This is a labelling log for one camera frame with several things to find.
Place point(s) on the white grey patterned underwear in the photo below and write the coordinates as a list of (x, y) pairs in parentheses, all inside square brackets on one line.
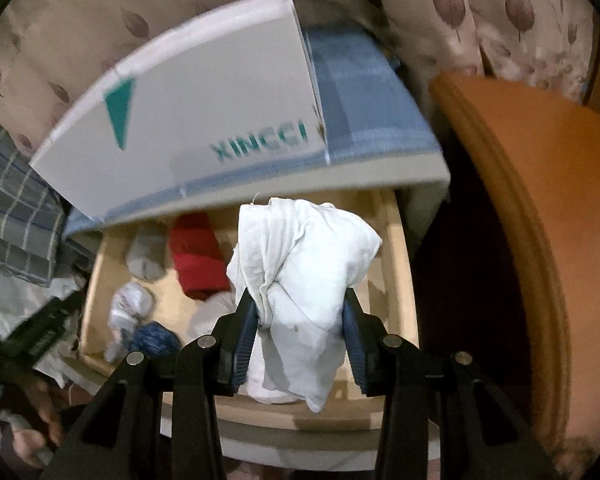
[(130, 305)]

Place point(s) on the beige leaf print bedding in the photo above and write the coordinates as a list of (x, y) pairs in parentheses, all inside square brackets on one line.
[(55, 35)]

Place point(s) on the orange wooden bed board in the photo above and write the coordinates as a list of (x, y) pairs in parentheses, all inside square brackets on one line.
[(555, 210)]

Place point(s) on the grey sock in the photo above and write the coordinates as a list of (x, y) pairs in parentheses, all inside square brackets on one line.
[(147, 255)]

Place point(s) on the blue checked cloth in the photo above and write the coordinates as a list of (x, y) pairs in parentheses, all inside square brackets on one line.
[(360, 100)]

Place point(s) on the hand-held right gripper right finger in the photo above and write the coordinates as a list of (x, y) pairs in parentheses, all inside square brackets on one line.
[(355, 340)]

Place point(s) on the person's left hand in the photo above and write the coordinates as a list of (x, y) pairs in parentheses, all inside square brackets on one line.
[(40, 420)]

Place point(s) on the red sock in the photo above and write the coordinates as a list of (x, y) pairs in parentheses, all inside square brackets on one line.
[(195, 260)]

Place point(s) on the grey fronted wooden drawer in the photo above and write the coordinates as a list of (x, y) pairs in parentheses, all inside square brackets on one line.
[(290, 417)]

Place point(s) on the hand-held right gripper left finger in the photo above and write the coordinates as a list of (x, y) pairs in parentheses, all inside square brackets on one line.
[(242, 345)]

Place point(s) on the plain white underwear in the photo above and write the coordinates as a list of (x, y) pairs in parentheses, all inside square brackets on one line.
[(305, 270)]

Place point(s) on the white box with teal print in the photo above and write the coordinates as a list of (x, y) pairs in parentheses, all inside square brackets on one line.
[(190, 110)]

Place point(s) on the blue speckled underwear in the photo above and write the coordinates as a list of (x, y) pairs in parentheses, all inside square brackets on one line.
[(152, 337)]

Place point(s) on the grey plaid cloth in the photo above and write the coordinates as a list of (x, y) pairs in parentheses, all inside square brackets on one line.
[(10, 200)]

